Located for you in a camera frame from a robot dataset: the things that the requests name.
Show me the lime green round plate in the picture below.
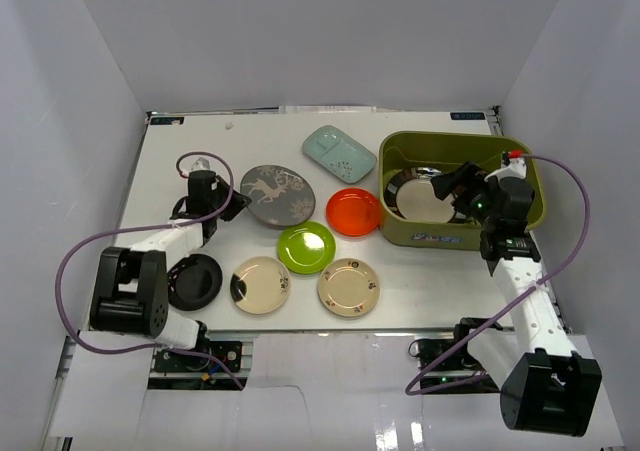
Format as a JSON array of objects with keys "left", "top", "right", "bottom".
[{"left": 277, "top": 221, "right": 337, "bottom": 275}]

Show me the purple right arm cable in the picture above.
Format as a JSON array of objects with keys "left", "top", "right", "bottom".
[{"left": 403, "top": 153, "right": 592, "bottom": 397}]

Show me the left blue table label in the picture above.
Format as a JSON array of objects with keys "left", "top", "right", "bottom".
[{"left": 149, "top": 116, "right": 185, "bottom": 126}]

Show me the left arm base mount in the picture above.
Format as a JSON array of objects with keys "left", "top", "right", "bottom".
[{"left": 148, "top": 340, "right": 247, "bottom": 391}]

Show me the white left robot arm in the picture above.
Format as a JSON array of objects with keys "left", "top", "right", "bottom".
[{"left": 89, "top": 170, "right": 251, "bottom": 370}]

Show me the brown striped rim plate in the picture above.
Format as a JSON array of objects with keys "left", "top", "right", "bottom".
[{"left": 383, "top": 167, "right": 469, "bottom": 224}]

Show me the olive green plastic bin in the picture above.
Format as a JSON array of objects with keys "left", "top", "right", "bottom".
[{"left": 378, "top": 131, "right": 530, "bottom": 251}]

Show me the orange round plate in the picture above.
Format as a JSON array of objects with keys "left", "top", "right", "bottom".
[{"left": 325, "top": 188, "right": 380, "bottom": 237}]

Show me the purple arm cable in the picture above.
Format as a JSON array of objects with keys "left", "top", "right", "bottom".
[
  {"left": 403, "top": 153, "right": 592, "bottom": 397},
  {"left": 53, "top": 151, "right": 247, "bottom": 390}
]

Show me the cream plate with black patch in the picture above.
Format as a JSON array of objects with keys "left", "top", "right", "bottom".
[{"left": 230, "top": 256, "right": 291, "bottom": 315}]

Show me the blue table label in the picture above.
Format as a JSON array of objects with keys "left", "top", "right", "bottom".
[
  {"left": 450, "top": 111, "right": 486, "bottom": 121},
  {"left": 149, "top": 116, "right": 185, "bottom": 126}
]

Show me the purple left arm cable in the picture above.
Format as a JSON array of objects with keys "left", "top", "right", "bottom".
[{"left": 53, "top": 151, "right": 247, "bottom": 390}]

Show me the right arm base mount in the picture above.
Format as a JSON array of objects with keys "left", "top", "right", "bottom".
[{"left": 409, "top": 316, "right": 506, "bottom": 395}]

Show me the grey reindeer plate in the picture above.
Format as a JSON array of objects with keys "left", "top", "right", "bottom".
[{"left": 240, "top": 165, "right": 316, "bottom": 228}]

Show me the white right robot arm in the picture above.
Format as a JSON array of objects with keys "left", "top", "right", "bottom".
[{"left": 432, "top": 154, "right": 602, "bottom": 437}]

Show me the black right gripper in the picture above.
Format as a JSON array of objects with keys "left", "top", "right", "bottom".
[{"left": 430, "top": 161, "right": 498, "bottom": 231}]

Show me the right blue table label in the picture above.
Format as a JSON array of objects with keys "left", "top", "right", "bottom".
[{"left": 450, "top": 111, "right": 486, "bottom": 121}]

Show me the light blue rectangular dish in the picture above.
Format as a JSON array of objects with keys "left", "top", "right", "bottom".
[{"left": 302, "top": 125, "right": 377, "bottom": 184}]

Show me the black round plate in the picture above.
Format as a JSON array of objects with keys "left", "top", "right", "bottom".
[{"left": 168, "top": 254, "right": 223, "bottom": 312}]

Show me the cream floral plate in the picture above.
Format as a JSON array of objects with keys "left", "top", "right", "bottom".
[{"left": 317, "top": 258, "right": 381, "bottom": 319}]

